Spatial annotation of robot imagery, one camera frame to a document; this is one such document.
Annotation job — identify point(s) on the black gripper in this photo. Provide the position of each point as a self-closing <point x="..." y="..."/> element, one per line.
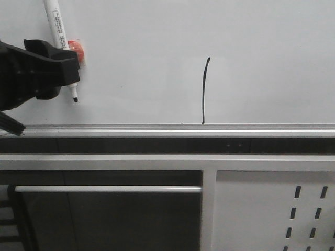
<point x="37" y="71"/>

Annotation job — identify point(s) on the red round magnet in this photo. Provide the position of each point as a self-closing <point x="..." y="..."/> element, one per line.
<point x="75" y="46"/>

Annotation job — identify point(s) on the white whiteboard marker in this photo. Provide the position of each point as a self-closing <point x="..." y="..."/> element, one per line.
<point x="56" y="25"/>

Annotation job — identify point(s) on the white horizontal rod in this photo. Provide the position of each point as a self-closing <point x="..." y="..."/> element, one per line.
<point x="116" y="189"/>

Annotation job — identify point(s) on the black chair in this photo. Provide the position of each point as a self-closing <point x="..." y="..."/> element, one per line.
<point x="15" y="229"/>

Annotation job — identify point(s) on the white perforated pegboard panel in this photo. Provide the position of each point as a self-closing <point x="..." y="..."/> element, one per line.
<point x="273" y="211"/>

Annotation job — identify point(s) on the whiteboard with aluminium frame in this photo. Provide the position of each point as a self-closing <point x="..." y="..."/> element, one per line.
<point x="196" y="67"/>

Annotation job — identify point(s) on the white metal stand frame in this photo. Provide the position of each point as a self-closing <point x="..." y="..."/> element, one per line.
<point x="208" y="164"/>

